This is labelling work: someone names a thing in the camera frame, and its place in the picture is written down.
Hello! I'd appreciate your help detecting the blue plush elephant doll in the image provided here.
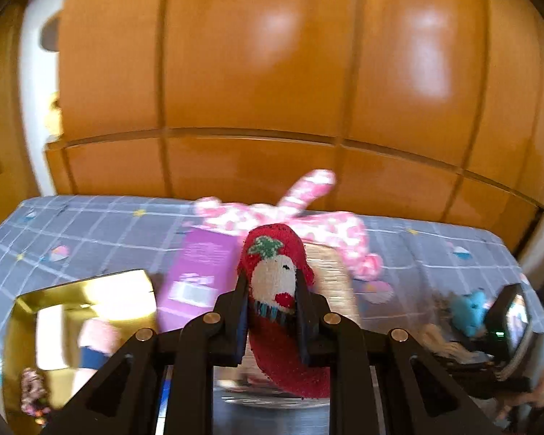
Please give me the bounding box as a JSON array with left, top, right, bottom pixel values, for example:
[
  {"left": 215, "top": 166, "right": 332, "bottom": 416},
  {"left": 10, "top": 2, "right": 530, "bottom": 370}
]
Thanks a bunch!
[{"left": 449, "top": 289, "right": 486, "bottom": 338}]

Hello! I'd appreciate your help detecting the person right hand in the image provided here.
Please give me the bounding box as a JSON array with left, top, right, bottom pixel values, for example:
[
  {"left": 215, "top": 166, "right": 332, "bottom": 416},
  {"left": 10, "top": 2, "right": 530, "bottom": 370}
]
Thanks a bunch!
[{"left": 496, "top": 371, "right": 544, "bottom": 419}]

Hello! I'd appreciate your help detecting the wooden door with shelves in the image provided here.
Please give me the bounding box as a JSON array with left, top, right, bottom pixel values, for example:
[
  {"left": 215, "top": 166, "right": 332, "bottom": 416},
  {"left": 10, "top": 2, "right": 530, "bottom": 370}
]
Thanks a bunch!
[{"left": 0, "top": 2, "right": 40, "bottom": 224}]

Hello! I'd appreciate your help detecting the purple cardboard box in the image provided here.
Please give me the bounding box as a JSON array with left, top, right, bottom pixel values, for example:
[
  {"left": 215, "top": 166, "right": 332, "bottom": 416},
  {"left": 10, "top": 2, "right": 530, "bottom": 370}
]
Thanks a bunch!
[{"left": 156, "top": 228, "right": 240, "bottom": 333}]

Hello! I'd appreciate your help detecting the white knit gloves blue band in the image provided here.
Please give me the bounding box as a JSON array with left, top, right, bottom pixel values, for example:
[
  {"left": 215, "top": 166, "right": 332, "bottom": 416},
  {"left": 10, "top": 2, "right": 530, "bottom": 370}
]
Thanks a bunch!
[{"left": 420, "top": 323, "right": 478, "bottom": 364}]

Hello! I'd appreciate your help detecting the red christmas sock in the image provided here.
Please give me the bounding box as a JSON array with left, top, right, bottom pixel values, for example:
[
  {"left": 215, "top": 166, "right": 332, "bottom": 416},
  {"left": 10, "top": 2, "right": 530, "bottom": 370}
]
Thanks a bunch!
[{"left": 236, "top": 224, "right": 330, "bottom": 399}]

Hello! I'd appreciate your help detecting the pink socks navy band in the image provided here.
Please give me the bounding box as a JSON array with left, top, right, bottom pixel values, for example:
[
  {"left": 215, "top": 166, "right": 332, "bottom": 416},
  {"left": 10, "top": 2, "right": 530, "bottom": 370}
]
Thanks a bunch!
[{"left": 71, "top": 318, "right": 121, "bottom": 396}]

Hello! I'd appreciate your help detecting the yellow plush duck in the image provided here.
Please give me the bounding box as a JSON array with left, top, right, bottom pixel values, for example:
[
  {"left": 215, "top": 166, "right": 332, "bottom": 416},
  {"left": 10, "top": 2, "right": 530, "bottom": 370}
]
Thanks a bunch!
[{"left": 46, "top": 91, "right": 63, "bottom": 142}]

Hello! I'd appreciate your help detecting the grey checked bed sheet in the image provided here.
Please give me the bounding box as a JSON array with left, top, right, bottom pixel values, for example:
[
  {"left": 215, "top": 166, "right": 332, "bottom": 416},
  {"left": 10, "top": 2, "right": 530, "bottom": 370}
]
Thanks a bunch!
[{"left": 0, "top": 195, "right": 526, "bottom": 385}]

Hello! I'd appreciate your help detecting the wooden wall cabinet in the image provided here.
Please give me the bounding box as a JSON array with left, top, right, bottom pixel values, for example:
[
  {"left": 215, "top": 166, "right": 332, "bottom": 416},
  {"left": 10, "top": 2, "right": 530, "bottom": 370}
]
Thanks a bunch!
[{"left": 46, "top": 0, "right": 544, "bottom": 252}]

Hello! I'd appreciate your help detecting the black beaded braided wig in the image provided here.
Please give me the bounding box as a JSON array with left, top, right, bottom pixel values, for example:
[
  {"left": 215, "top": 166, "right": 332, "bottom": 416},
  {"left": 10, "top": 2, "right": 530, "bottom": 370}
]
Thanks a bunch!
[{"left": 20, "top": 367, "right": 52, "bottom": 426}]

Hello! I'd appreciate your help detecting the gold metal tray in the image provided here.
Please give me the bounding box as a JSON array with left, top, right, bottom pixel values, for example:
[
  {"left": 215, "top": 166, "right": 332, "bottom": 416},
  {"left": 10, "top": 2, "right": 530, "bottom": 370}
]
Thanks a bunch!
[{"left": 1, "top": 269, "right": 157, "bottom": 434}]

